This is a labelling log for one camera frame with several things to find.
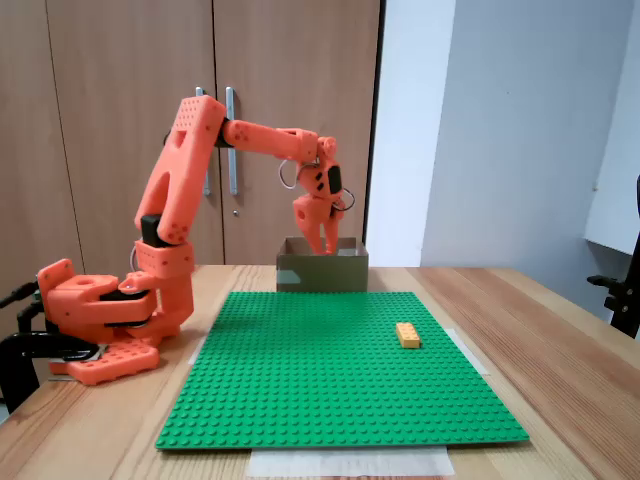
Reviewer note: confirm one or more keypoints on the wooden cabinet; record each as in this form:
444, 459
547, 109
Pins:
300, 50

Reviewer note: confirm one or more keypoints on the green lego baseplate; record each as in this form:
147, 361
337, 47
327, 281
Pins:
300, 390

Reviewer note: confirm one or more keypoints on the yellow lego brick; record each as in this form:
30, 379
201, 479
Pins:
409, 336

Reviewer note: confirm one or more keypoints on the cardboard box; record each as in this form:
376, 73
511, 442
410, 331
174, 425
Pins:
325, 272

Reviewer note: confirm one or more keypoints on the black table clamp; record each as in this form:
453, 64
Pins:
20, 345

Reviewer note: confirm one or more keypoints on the black stand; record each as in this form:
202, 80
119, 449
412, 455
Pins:
625, 305

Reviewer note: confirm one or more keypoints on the long masking tape strip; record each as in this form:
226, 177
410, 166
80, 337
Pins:
350, 462

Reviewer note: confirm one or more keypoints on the small masking tape strip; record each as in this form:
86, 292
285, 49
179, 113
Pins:
199, 350

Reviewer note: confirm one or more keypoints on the short masking tape strip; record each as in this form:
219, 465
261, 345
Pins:
472, 355

